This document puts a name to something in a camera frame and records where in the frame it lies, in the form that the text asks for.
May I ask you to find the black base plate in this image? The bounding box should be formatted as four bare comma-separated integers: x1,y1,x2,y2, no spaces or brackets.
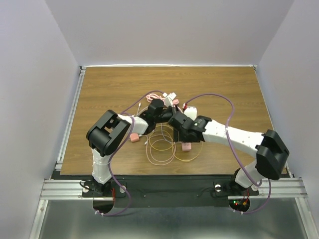
80,175,259,212

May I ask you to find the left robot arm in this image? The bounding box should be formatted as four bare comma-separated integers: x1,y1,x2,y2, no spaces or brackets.
86,99,180,196

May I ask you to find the pink charger plug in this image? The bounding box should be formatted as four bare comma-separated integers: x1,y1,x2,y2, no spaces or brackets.
130,133,140,143

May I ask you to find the yellow charging cable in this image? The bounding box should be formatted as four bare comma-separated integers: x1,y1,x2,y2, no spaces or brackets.
149,131,201,162

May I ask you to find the pink power strip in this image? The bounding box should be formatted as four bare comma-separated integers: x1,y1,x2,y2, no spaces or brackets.
181,142,192,152

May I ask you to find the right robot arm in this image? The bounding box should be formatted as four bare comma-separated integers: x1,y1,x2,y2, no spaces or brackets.
168,112,290,194

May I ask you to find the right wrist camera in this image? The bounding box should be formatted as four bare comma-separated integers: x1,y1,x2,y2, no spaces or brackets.
183,103,197,120

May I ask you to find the pink charging cable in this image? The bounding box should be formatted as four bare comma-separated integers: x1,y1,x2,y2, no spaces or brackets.
143,129,176,166

